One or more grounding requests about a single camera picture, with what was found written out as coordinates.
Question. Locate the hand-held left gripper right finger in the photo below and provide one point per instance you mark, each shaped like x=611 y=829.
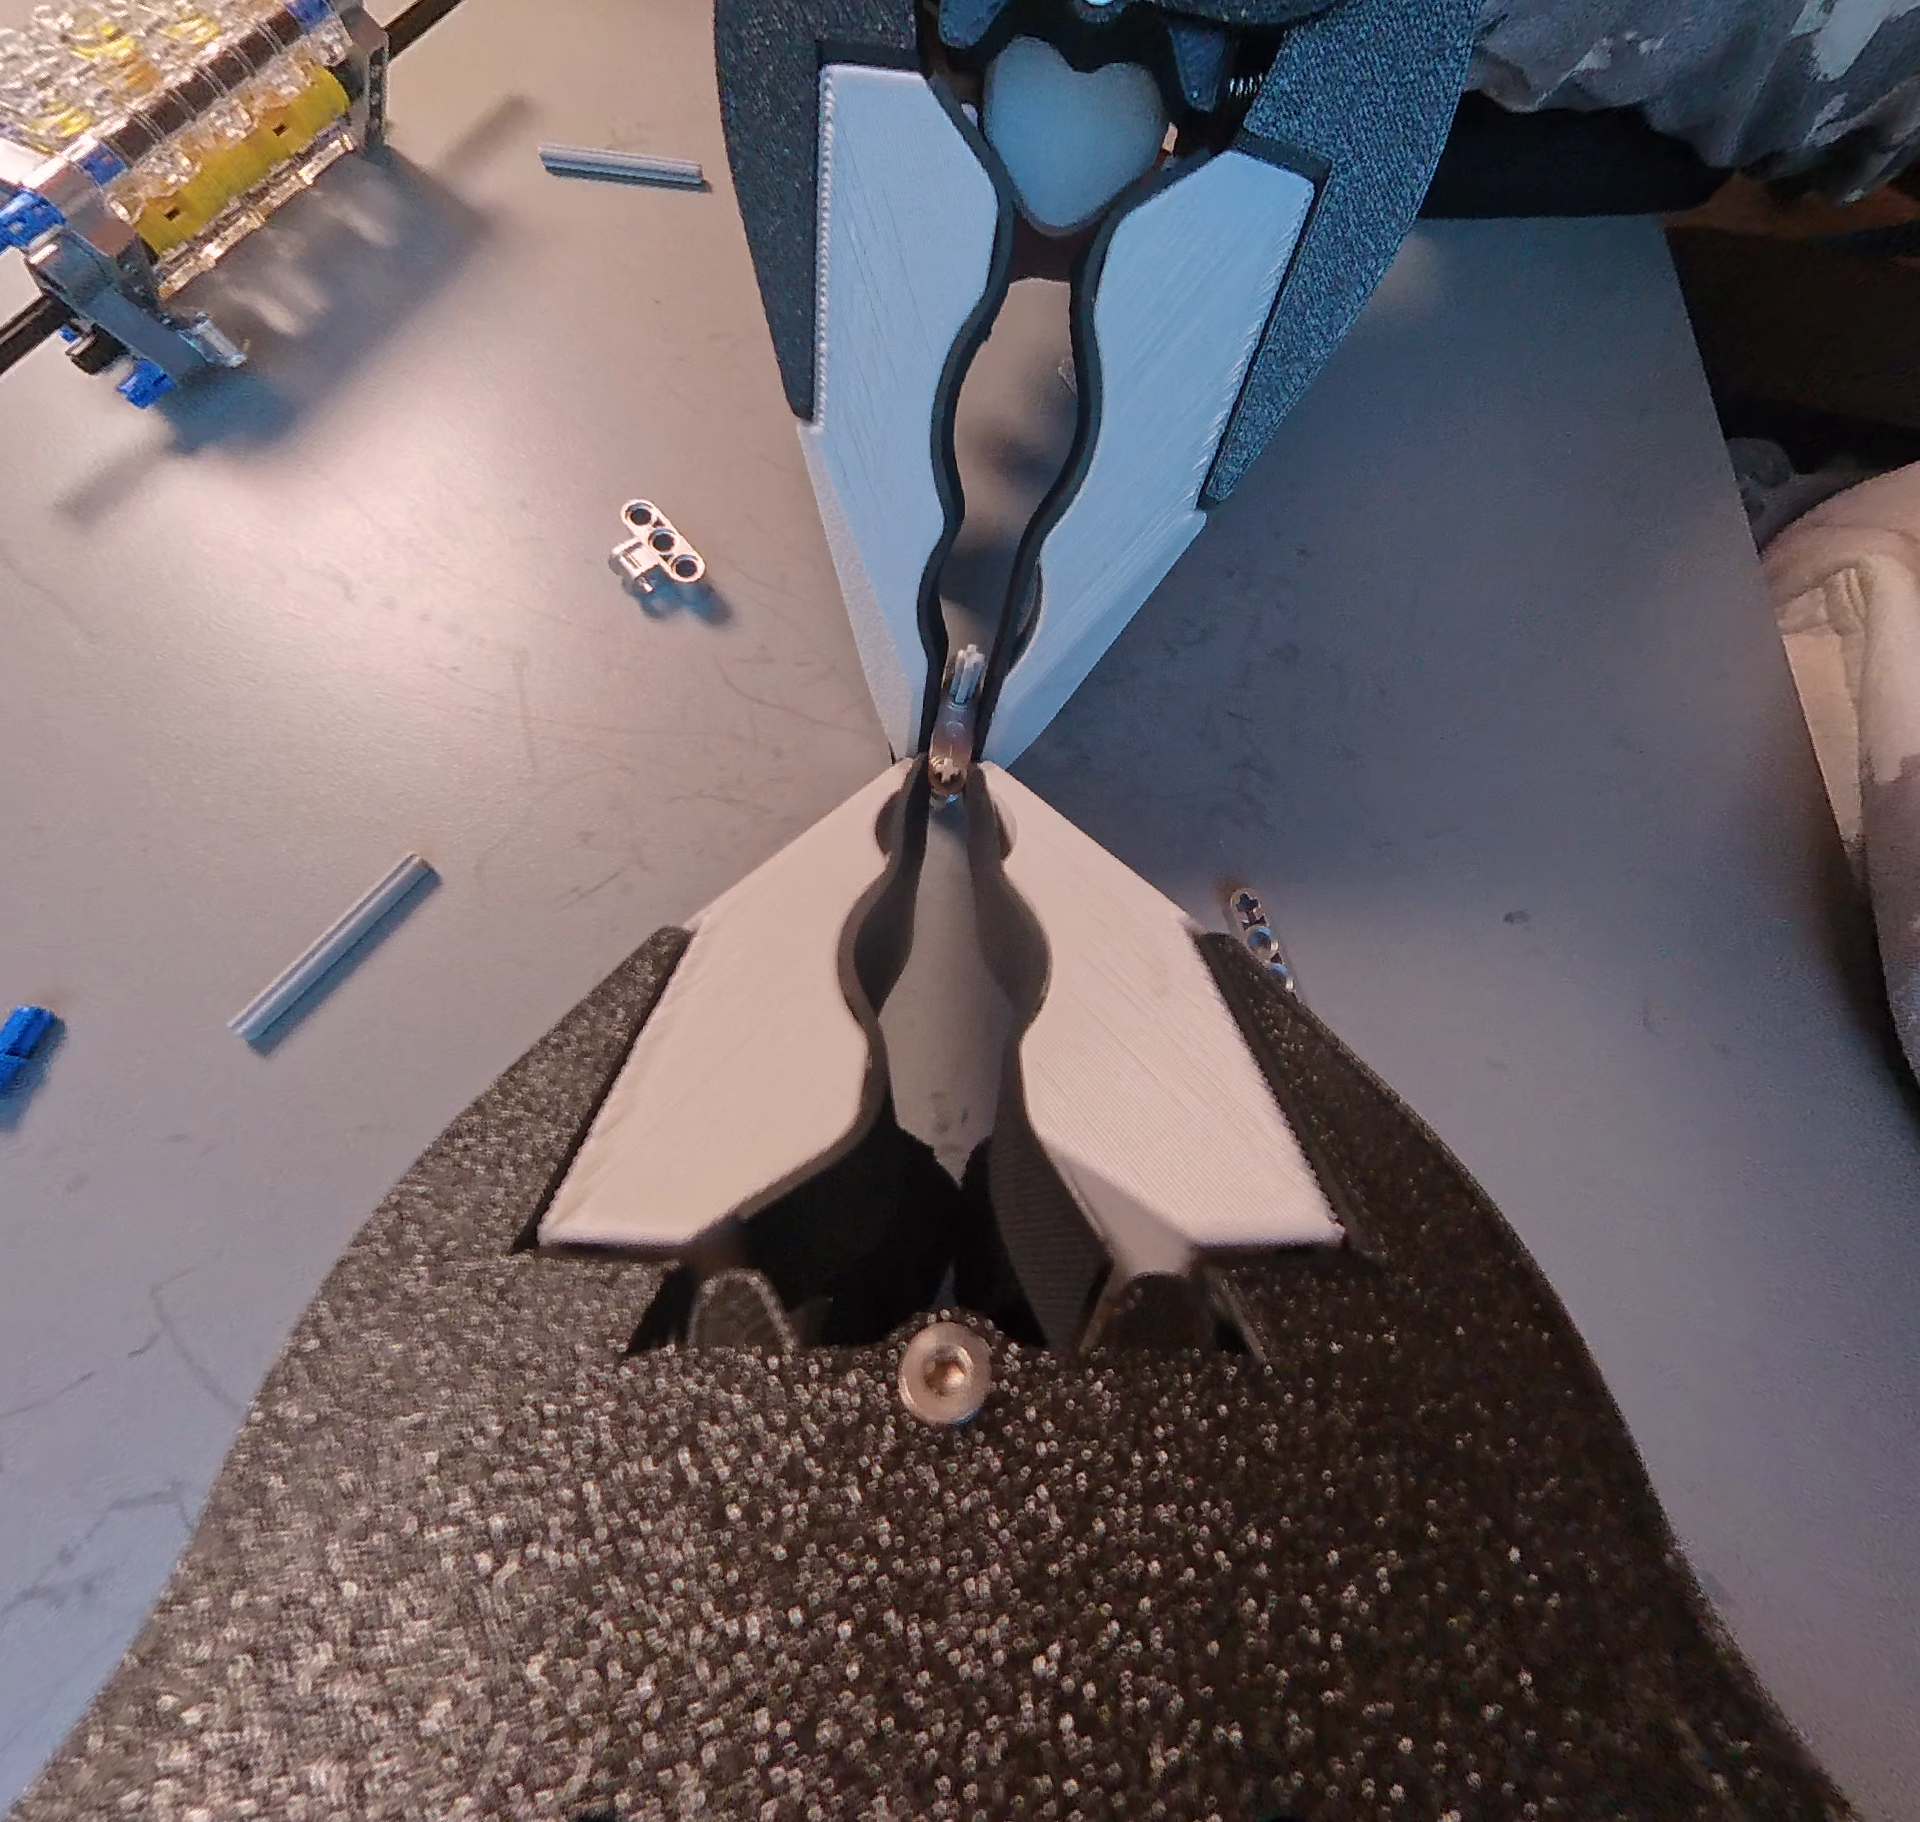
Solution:
x=1170 y=1071

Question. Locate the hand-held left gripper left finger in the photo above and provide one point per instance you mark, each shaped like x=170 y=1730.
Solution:
x=735 y=1056

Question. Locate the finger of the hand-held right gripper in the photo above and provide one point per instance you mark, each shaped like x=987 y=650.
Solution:
x=1186 y=351
x=877 y=351

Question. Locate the grey toy connector piece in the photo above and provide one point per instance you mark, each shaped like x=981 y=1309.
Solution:
x=950 y=765

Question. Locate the person's right forearm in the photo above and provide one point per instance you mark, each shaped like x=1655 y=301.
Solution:
x=1696 y=21

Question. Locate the grey desk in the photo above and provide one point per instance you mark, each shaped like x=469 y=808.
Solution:
x=376 y=651

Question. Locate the grey cross-hole connector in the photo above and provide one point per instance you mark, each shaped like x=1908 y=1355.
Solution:
x=1255 y=931

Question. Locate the grey three-hole toy connector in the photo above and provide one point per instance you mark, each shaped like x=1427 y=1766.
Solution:
x=661 y=556

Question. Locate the grey toy axle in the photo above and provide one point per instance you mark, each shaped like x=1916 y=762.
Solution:
x=333 y=945
x=621 y=166

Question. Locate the clear toy engine block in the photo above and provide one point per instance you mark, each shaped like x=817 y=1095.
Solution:
x=225 y=127

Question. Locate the pile of mixed toy parts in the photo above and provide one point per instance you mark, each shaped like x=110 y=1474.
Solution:
x=22 y=1041

